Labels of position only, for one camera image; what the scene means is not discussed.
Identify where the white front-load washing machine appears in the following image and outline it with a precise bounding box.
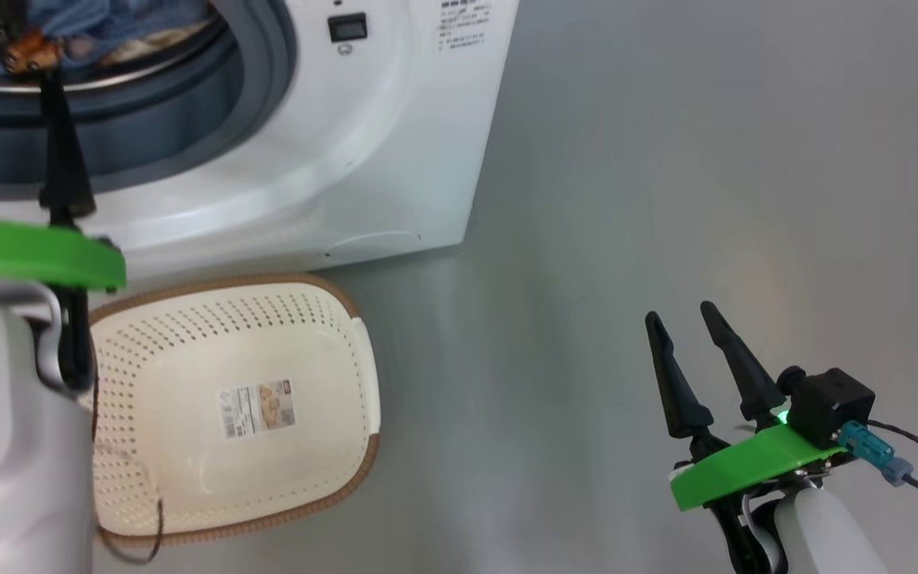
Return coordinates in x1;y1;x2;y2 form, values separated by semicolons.
0;0;520;280

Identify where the black door latch socket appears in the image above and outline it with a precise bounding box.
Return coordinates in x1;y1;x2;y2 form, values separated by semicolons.
328;12;369;44

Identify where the thin dark left arm cable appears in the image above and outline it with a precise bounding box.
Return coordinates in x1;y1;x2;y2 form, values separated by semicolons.
91;383;165;564

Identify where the cream perforated laundry basket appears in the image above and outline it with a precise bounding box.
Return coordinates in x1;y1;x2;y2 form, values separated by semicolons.
88;273;383;548

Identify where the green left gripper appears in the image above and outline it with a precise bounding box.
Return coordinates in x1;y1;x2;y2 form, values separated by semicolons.
0;72;127;391

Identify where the paper basket label sticker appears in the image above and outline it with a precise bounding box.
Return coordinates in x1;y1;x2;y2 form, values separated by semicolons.
217;379;298;441

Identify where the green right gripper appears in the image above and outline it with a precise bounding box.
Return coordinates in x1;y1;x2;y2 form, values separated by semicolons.
645;301;846;574

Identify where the black cable with teal connector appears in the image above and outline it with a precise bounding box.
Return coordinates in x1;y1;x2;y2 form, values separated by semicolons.
838;420;918;503

